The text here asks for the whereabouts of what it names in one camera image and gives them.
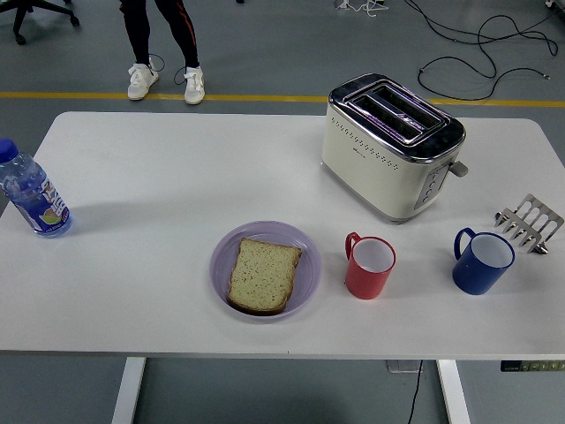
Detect blue cup with handle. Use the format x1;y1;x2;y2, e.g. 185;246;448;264
451;227;516;296

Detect slice of toast bread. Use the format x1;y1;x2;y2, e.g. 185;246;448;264
226;237;304;316

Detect desk height control panel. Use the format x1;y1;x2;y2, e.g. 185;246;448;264
500;360;565;373

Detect purple round plate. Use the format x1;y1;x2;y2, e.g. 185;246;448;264
208;220;323;325

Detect cream and chrome toaster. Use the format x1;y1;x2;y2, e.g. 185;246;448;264
320;72;470;225

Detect person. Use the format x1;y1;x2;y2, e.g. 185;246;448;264
117;0;207;106

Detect white table leg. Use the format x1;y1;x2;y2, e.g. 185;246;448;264
110;356;147;424
436;359;471;424

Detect water bottle with blue cap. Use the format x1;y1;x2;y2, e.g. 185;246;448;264
0;138;73;239

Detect metal toast rack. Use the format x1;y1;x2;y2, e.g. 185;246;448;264
493;193;565;256

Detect black office chair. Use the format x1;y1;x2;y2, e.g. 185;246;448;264
0;0;81;46

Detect red cup with handle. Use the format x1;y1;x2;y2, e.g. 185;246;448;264
343;231;397;301

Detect thin black looped cable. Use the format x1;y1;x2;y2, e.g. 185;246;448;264
147;53;191;86

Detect white cords on floor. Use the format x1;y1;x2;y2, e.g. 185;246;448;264
333;0;389;19

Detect thin black hanging cable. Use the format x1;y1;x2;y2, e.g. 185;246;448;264
405;360;424;424

